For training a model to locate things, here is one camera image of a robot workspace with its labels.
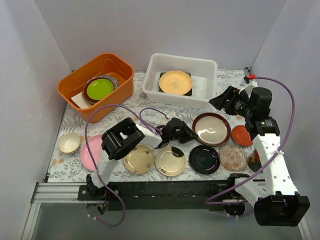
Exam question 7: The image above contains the red rimmed grey plate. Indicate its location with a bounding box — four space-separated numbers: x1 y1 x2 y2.
192 112 231 147

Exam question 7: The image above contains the yellow bear plate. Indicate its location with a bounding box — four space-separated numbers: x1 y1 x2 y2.
158 70 193 96

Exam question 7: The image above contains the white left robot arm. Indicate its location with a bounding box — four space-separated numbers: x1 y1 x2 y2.
84 117 198 200

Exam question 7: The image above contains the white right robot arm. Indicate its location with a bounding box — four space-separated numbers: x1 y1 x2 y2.
205 86 310 227

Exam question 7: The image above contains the white plastic bin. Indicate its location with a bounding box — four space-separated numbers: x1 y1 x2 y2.
141 53 218 109

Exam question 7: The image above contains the orange plastic bin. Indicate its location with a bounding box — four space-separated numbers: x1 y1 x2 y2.
57 53 135 123

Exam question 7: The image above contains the dark red plate in bin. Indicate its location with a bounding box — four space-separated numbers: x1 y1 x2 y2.
82 75 120 105

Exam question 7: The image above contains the white square plate in bin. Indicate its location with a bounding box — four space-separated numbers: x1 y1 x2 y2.
71 92 91 109

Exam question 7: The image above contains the floral table mat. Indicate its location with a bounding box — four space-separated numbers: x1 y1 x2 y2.
47 69 272 183

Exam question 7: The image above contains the red small bowl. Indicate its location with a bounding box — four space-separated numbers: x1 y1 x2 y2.
231 125 253 147

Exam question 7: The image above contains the black round plate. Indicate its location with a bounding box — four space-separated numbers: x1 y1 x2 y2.
188 145 220 175

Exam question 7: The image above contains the cream plate with green patch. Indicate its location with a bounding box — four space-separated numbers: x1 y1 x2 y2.
155 146 187 177

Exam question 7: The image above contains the cream floral plate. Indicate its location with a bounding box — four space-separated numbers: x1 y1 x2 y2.
123 144 155 175

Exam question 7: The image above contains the black skull mug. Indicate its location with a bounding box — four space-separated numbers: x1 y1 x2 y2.
247 149 262 172

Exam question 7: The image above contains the pink speckled glass plate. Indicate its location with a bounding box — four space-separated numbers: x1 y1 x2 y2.
218 143 248 172

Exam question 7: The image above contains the lime green plate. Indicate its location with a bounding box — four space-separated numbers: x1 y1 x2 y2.
86 78 114 101

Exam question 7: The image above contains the small cream bowl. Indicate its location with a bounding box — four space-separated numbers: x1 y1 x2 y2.
58 132 81 154

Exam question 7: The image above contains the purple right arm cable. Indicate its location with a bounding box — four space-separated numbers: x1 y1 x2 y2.
204 74 296 218

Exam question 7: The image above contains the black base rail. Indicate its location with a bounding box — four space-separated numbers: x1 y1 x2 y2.
77 177 245 211

